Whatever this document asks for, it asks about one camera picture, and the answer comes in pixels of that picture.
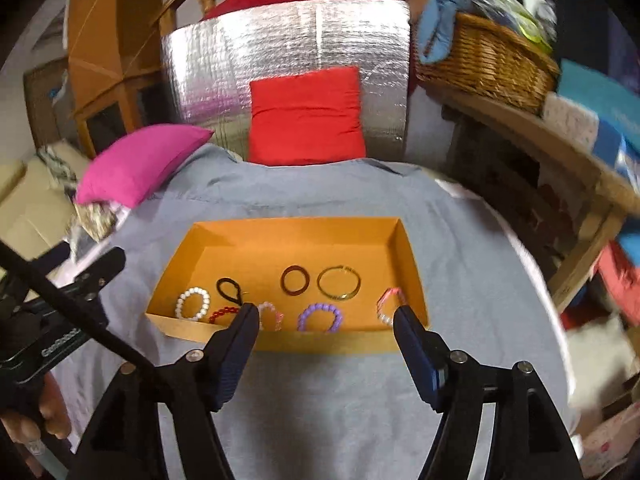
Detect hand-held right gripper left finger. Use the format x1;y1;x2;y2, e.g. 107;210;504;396
67;304;261;480

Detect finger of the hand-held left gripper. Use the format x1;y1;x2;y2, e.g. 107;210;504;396
60;246;127;306

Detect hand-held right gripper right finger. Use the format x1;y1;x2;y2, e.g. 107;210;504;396
392;305;583;480

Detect red bead bracelet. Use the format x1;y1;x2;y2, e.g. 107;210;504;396
209;304;241;325

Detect pale pink white bead bracelet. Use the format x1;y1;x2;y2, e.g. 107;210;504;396
257;301;286;332

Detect black hair tie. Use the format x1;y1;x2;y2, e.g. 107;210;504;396
216;277;246;306

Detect purple bead bracelet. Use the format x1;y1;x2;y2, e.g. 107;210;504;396
297;302;346;333

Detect dark brown ring bangle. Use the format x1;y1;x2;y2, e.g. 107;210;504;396
280;265;312;297

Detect gold bangle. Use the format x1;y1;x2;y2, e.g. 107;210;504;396
317;266;362;301

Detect orange cardboard tray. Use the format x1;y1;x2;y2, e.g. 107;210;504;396
145;216;430;353

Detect person's left hand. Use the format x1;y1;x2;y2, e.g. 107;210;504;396
0;374;72;461

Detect beige patterned cloth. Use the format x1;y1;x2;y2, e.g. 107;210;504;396
70;199;121;243

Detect pale pink sheet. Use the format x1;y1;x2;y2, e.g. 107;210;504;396
102;199;133;231

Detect beige cardboard box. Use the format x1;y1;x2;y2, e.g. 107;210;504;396
0;145;81;276

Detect grey blanket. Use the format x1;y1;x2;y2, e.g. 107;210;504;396
52;145;571;480

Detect pink pillow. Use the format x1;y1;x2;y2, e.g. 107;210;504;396
75;124;215;208

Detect white fluffy cloth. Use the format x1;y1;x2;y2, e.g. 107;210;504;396
565;310;632;406

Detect floral cardboard box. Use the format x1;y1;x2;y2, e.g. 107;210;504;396
580;410;640;477

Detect red fabric bundle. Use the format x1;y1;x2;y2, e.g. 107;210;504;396
597;240;640;311

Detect silver foil board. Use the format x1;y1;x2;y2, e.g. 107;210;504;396
161;0;412;161

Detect wooden cabinet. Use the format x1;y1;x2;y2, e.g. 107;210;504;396
22;0;166;158

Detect small red pillow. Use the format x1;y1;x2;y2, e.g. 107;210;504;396
247;66;367;166

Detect wooden shelf table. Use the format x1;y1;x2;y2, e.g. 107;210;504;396
425;82;640;313

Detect white patterned box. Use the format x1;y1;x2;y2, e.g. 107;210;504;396
542;92;601;153

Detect wicker basket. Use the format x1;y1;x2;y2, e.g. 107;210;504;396
415;12;561;115

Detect teal box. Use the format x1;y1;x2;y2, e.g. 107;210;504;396
557;58;640;126

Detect blue cloth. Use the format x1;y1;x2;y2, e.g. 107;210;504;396
416;0;473;65

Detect clear plastic bag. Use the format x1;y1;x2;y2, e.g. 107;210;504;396
435;0;558;53

